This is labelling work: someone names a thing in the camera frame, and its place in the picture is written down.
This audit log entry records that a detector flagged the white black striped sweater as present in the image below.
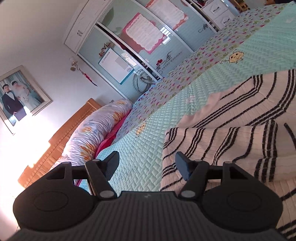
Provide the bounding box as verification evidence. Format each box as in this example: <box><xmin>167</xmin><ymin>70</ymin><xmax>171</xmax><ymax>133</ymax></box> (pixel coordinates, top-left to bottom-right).
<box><xmin>161</xmin><ymin>69</ymin><xmax>295</xmax><ymax>240</ymax></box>

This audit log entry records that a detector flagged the floral rolled duvet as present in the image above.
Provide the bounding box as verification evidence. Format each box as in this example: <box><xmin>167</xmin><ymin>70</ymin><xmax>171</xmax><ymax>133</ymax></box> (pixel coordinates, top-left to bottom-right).
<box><xmin>51</xmin><ymin>99</ymin><xmax>132</xmax><ymax>169</ymax></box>

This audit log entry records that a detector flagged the pink red pillow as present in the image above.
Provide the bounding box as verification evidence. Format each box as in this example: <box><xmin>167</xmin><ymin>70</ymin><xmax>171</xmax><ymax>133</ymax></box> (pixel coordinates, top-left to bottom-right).
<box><xmin>74</xmin><ymin>108</ymin><xmax>132</xmax><ymax>187</ymax></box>

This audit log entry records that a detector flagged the mint green quilted bedspread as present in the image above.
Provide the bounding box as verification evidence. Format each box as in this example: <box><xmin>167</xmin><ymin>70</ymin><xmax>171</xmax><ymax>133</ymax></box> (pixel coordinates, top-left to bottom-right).
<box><xmin>98</xmin><ymin>2</ymin><xmax>295</xmax><ymax>193</ymax></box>

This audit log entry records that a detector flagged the wooden headboard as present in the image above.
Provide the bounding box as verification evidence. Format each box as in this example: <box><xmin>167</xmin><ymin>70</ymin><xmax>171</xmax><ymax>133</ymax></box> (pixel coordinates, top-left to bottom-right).
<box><xmin>18</xmin><ymin>98</ymin><xmax>102</xmax><ymax>188</ymax></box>

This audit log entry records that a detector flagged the blue bordered white poster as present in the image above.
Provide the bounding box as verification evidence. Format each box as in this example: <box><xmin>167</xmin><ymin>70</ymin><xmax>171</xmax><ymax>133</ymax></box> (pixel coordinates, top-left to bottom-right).
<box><xmin>98</xmin><ymin>48</ymin><xmax>133</xmax><ymax>84</ymax></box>

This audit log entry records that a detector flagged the framed wedding photo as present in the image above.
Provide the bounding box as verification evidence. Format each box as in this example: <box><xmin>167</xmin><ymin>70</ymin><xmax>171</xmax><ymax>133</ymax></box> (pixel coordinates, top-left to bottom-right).
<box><xmin>1</xmin><ymin>65</ymin><xmax>52</xmax><ymax>134</ymax></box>

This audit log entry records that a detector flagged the white wardrobe with glass doors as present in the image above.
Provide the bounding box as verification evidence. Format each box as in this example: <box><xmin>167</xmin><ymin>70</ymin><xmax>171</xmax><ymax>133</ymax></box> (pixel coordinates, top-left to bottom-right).
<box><xmin>64</xmin><ymin>1</ymin><xmax>216</xmax><ymax>101</ymax></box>

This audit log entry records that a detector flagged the floral patterned bed sheet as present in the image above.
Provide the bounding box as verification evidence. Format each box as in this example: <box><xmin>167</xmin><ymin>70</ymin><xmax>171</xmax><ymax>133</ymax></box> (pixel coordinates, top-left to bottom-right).
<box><xmin>116</xmin><ymin>4</ymin><xmax>286</xmax><ymax>139</ymax></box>

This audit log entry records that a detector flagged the pink bordered poster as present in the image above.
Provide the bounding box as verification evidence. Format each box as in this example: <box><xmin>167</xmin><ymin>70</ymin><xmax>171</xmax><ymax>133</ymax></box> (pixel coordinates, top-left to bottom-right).
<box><xmin>122</xmin><ymin>13</ymin><xmax>168</xmax><ymax>54</ymax></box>
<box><xmin>145</xmin><ymin>0</ymin><xmax>189</xmax><ymax>30</ymax></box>

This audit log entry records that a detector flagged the white drawer cabinet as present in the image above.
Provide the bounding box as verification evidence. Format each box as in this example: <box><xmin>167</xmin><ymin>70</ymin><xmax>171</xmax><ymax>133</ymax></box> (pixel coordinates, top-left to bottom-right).
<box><xmin>202</xmin><ymin>0</ymin><xmax>240</xmax><ymax>30</ymax></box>

